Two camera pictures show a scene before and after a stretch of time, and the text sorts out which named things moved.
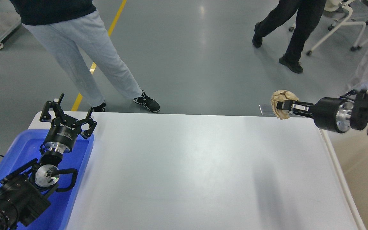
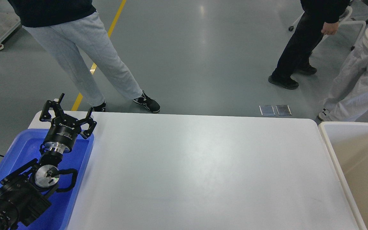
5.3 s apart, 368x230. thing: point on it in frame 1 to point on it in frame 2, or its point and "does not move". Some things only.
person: (310, 12) to (318, 16)
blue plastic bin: (24, 148) does not move
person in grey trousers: (69, 27) does not move
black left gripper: (62, 134) does not move
